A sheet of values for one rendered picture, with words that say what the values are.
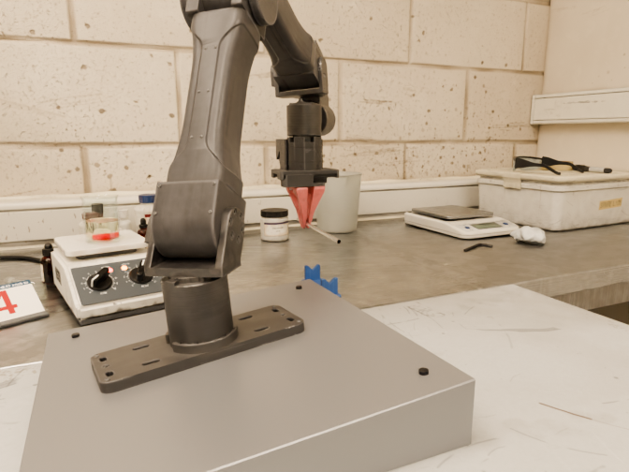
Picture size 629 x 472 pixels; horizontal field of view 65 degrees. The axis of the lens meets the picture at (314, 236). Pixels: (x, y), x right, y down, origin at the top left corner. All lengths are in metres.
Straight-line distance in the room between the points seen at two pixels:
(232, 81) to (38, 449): 0.36
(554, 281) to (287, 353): 0.62
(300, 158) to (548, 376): 0.47
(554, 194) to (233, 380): 1.10
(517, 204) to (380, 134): 0.43
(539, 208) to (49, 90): 1.23
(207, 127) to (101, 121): 0.79
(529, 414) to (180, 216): 0.37
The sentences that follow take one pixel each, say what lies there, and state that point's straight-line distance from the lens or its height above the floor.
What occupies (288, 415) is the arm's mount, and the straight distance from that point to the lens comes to 0.38.
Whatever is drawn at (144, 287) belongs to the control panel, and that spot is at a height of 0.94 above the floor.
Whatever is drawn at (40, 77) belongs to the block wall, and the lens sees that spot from 1.28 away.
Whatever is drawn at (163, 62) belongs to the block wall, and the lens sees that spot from 1.29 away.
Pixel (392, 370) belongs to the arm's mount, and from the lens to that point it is 0.43.
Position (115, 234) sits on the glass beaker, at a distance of 0.80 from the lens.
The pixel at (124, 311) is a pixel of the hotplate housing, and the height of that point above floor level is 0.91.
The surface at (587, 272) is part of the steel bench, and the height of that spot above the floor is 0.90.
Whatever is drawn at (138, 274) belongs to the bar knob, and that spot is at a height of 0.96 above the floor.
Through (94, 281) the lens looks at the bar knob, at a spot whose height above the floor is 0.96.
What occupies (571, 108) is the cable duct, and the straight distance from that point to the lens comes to 1.78.
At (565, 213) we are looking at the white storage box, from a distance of 1.42.
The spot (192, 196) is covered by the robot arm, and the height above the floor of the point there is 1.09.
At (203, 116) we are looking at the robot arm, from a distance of 0.51.
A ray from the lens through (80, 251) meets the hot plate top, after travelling 0.77.
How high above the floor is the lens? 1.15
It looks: 12 degrees down
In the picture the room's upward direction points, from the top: straight up
